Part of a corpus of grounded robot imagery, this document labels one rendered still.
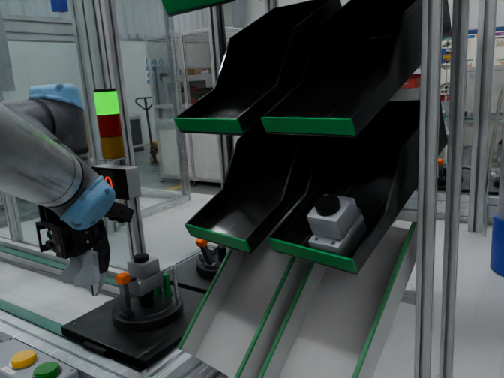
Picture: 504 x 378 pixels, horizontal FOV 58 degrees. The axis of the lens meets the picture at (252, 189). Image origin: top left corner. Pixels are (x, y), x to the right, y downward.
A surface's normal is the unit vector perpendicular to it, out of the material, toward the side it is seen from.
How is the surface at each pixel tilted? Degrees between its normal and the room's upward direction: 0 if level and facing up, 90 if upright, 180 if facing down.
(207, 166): 90
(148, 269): 90
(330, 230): 115
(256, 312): 45
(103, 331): 0
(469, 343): 0
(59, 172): 108
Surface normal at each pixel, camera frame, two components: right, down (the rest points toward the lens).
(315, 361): -0.54, -0.54
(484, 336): -0.07, -0.97
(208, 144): -0.58, 0.22
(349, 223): 0.73, 0.11
